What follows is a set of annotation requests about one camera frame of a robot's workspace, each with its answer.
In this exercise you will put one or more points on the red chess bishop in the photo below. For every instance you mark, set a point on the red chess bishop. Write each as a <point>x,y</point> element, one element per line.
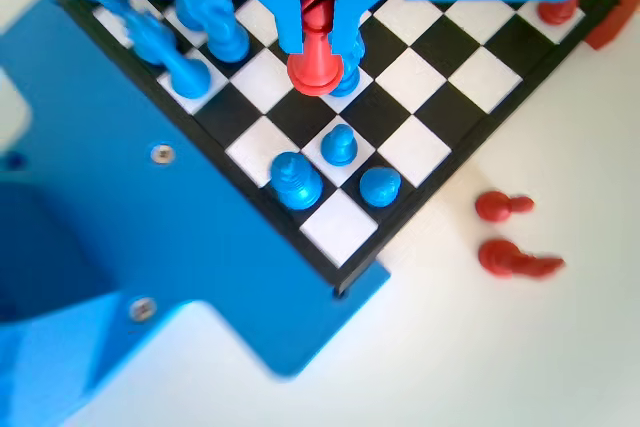
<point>315,72</point>

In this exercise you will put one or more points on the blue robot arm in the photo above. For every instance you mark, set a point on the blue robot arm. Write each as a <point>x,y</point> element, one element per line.
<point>45,257</point>

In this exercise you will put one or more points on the blue chess knight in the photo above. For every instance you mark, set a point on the blue chess knight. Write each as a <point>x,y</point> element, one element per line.
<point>352,79</point>
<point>227,42</point>

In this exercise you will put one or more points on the black and white chess board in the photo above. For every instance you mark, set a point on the black and white chess board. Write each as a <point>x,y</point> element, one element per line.
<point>415,77</point>

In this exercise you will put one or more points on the blue chess queen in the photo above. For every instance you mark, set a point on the blue chess queen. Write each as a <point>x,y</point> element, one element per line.
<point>187,77</point>

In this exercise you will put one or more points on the blue chess pawn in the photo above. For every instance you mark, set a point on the blue chess pawn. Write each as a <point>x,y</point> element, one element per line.
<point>380,187</point>
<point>338,147</point>

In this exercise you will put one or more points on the red chess pawn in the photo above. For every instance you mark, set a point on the red chess pawn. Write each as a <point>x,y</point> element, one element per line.
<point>492,206</point>
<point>555,12</point>

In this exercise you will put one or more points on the blue board mounting plate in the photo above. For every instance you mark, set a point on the blue board mounting plate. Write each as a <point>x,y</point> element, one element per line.
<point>175,227</point>

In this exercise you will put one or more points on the red chess knight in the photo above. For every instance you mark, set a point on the red chess knight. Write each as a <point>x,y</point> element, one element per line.
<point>500,257</point>

